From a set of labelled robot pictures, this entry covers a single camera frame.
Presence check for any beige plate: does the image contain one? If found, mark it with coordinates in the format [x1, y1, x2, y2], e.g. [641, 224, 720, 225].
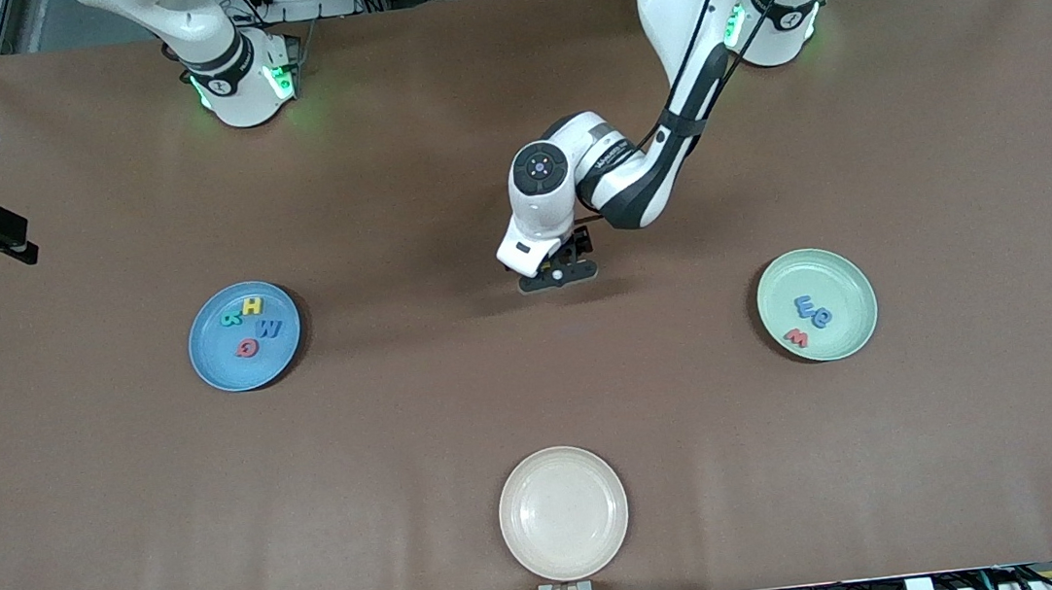
[492, 439, 637, 588]

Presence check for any blue plate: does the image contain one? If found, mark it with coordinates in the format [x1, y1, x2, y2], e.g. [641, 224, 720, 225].
[182, 276, 308, 398]

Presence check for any green plate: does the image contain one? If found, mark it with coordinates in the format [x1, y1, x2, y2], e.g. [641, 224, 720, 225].
[752, 241, 884, 368]

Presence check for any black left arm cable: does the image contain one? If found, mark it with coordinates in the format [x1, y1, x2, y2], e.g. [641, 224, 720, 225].
[553, 0, 845, 231]

